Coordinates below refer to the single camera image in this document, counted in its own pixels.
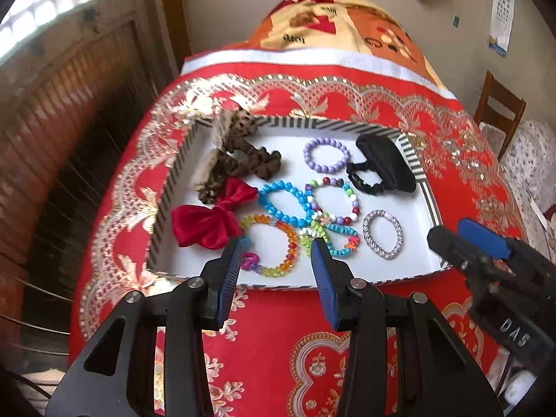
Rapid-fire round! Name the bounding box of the purple bead bracelet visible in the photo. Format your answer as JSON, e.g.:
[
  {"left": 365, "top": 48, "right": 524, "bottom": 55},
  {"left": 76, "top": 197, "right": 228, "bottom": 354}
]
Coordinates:
[{"left": 303, "top": 138, "right": 351, "bottom": 174}]

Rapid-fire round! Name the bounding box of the red satin bow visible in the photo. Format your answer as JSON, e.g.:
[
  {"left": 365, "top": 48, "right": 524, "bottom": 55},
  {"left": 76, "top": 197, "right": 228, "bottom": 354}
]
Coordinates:
[{"left": 171, "top": 177, "right": 258, "bottom": 250}]

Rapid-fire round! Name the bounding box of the wall calendar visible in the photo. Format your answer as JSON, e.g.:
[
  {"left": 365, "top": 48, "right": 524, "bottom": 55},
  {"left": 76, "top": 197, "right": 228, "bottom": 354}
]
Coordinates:
[{"left": 487, "top": 0, "right": 517, "bottom": 57}]

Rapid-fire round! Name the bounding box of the striped jewelry box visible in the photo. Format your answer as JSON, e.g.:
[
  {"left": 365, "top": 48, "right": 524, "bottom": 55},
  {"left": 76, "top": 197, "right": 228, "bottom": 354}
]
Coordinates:
[{"left": 147, "top": 115, "right": 450, "bottom": 291}]

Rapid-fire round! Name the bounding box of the white floral cloth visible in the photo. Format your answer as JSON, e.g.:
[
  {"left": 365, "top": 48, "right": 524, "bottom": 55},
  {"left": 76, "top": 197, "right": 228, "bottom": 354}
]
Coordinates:
[{"left": 499, "top": 119, "right": 556, "bottom": 265}]

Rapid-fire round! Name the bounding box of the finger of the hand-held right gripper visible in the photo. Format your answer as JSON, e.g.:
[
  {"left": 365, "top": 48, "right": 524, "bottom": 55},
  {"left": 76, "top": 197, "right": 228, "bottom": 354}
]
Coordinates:
[
  {"left": 457, "top": 218, "right": 556, "bottom": 287},
  {"left": 427, "top": 226, "right": 492, "bottom": 277}
]

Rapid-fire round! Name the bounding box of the mixed colour bead bracelet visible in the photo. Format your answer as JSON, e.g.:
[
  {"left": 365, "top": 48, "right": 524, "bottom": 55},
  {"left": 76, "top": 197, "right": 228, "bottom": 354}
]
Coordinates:
[{"left": 305, "top": 176, "right": 361, "bottom": 227}]

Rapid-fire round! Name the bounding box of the wooden chair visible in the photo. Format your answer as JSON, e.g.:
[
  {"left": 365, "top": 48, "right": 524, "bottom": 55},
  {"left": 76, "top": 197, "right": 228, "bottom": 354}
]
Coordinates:
[{"left": 473, "top": 71, "right": 527, "bottom": 161}]

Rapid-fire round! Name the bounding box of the window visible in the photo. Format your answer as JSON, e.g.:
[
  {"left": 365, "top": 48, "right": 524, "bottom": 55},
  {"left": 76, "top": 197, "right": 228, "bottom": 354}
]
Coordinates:
[{"left": 0, "top": 0, "right": 131, "bottom": 59}]

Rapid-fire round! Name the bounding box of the turquoise flower bead bracelet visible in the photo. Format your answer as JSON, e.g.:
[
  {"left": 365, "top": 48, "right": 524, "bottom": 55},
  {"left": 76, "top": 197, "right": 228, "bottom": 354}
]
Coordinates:
[{"left": 300, "top": 215, "right": 360, "bottom": 259}]

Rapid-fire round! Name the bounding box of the wooden slatted door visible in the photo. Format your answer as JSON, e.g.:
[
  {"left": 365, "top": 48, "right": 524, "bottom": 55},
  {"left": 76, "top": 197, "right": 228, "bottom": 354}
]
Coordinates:
[{"left": 0, "top": 0, "right": 192, "bottom": 357}]

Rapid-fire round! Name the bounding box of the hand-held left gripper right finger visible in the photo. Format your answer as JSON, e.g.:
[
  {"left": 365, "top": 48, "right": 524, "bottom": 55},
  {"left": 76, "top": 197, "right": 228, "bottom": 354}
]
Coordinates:
[{"left": 310, "top": 238, "right": 505, "bottom": 417}]

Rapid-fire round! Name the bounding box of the black scrunchie hair accessory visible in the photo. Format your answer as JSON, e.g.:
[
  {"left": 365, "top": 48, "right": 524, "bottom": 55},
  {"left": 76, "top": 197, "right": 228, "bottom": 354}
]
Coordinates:
[{"left": 346, "top": 134, "right": 418, "bottom": 195}]

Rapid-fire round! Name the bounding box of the rainbow crystal bead bracelet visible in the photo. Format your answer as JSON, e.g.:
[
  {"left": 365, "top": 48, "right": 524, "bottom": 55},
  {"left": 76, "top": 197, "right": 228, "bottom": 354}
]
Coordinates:
[{"left": 240, "top": 213, "right": 300, "bottom": 279}]

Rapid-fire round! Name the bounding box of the printed orange blanket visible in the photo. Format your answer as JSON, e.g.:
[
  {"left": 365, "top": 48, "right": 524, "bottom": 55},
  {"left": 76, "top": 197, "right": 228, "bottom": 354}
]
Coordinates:
[{"left": 245, "top": 0, "right": 457, "bottom": 98}]

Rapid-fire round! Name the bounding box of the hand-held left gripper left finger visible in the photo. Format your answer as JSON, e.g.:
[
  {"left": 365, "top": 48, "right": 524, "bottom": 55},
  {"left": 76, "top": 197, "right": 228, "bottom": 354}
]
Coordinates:
[{"left": 43, "top": 237, "right": 246, "bottom": 417}]

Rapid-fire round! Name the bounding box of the red floral tablecloth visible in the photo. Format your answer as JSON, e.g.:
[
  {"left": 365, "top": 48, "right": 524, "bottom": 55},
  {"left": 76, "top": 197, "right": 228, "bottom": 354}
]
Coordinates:
[{"left": 69, "top": 48, "right": 528, "bottom": 417}]

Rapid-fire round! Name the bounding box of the brown leopard print scrunchie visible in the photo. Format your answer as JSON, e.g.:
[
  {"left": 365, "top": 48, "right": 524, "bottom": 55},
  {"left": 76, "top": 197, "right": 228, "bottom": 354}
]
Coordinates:
[{"left": 197, "top": 110, "right": 283, "bottom": 205}]

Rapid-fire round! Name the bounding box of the blue bead bracelet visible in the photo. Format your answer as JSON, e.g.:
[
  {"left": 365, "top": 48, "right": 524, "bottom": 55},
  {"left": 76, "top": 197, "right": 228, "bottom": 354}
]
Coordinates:
[{"left": 259, "top": 180, "right": 314, "bottom": 227}]

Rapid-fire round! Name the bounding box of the silver woven bracelet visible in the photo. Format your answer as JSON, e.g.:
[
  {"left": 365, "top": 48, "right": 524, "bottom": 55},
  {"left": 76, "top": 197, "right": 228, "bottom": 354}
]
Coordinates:
[{"left": 362, "top": 210, "right": 403, "bottom": 260}]

